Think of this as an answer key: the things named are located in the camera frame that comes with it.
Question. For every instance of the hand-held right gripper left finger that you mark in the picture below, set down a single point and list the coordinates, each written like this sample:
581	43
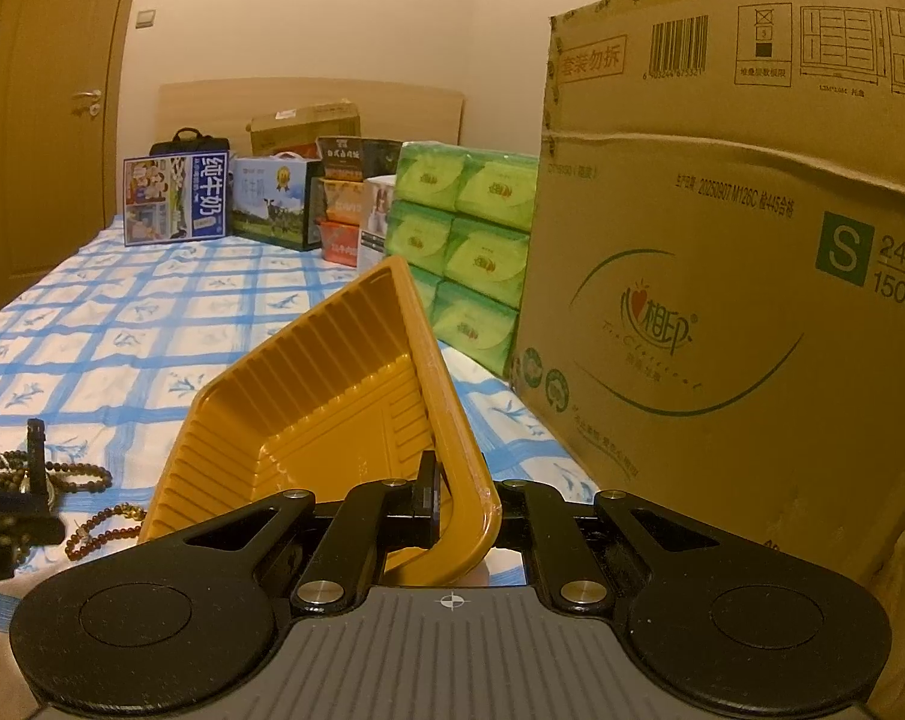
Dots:
427	504

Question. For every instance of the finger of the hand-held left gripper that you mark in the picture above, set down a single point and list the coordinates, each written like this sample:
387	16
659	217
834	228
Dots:
37	465

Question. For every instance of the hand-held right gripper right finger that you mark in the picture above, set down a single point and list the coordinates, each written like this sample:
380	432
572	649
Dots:
514	499

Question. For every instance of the yellow plastic tray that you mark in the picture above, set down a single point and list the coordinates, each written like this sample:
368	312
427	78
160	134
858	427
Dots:
332	360

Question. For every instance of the blue checked bed sheet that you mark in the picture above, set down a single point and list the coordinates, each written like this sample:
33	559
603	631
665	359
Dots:
122	330

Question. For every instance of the stack of green tissue packs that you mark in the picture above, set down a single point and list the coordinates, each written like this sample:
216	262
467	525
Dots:
467	240

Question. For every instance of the red snack box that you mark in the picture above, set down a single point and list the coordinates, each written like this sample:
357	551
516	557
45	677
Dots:
341	244

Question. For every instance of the white product box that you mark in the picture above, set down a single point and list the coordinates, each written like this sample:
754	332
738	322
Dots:
379	217

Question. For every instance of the blue milk carton box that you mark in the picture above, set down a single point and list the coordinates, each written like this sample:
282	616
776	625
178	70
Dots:
179	199

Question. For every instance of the large printed cardboard box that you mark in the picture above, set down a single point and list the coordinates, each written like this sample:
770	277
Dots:
707	255

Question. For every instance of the orange snack box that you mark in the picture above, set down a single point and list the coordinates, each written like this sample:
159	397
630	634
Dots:
344	201

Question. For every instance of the wooden door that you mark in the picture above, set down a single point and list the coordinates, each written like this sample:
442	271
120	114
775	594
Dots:
40	127

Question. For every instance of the green white milk gift box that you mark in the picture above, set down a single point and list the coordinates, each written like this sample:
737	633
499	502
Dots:
272	202

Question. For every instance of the black bag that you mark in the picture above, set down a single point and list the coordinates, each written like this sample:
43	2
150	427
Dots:
190	144

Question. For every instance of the dark snack box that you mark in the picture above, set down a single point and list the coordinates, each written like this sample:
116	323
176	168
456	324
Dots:
347	154

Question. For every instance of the small brown cardboard box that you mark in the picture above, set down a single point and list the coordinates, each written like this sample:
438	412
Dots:
302	126

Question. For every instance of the wooden headboard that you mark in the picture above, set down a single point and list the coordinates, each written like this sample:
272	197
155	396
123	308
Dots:
212	105

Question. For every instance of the wall light switch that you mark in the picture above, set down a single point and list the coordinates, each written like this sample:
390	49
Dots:
145	17

